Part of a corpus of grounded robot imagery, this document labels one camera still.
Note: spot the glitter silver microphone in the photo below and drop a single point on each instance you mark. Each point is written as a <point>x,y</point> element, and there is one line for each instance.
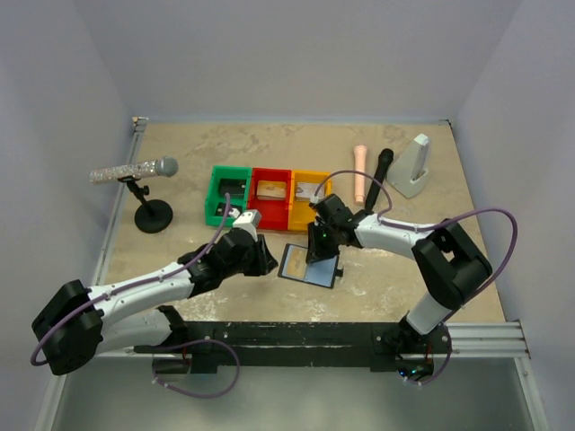
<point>164,167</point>

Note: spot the black item in green bin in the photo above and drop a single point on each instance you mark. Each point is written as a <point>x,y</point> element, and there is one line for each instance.
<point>235,188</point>

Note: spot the yellow plastic bin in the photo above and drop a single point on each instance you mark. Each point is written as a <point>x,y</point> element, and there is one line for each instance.
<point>300,214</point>

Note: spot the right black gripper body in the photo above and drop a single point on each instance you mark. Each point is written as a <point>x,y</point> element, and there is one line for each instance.
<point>333,225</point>

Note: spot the gold card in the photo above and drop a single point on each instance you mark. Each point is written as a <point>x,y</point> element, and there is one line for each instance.
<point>295,263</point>

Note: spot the card in red bin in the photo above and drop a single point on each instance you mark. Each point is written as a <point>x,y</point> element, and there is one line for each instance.
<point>271,190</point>

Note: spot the grey credit card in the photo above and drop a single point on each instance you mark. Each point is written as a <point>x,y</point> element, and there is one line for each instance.
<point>221,207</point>

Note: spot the grey wedge stand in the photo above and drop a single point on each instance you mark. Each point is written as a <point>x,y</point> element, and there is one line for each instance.
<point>409,174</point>

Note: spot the red plastic bin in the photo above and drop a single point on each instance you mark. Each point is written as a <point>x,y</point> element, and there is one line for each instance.
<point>274,212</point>

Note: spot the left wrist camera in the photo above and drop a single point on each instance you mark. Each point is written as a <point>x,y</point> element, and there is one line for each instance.
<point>248,221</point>

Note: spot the green plastic bin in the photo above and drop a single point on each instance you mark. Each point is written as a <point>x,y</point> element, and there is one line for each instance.
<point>212,199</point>

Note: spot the black microphone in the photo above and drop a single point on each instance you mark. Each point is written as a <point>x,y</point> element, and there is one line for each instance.
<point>384,161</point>

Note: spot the aluminium frame rail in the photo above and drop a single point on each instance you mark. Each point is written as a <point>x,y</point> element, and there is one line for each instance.
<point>53,394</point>

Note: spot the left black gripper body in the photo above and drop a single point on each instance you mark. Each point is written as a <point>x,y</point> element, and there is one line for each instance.
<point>253,264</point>

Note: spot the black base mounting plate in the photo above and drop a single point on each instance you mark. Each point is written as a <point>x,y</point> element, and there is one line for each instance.
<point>378,346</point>

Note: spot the pink microphone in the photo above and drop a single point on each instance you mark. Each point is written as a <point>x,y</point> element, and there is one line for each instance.
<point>360,158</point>

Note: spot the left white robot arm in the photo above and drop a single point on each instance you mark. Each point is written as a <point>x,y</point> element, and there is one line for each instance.
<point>78,321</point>

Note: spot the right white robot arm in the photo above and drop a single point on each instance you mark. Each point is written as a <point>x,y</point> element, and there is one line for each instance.
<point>451,265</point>

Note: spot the black leather card holder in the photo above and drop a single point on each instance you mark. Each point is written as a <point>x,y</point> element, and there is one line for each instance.
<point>323,273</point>

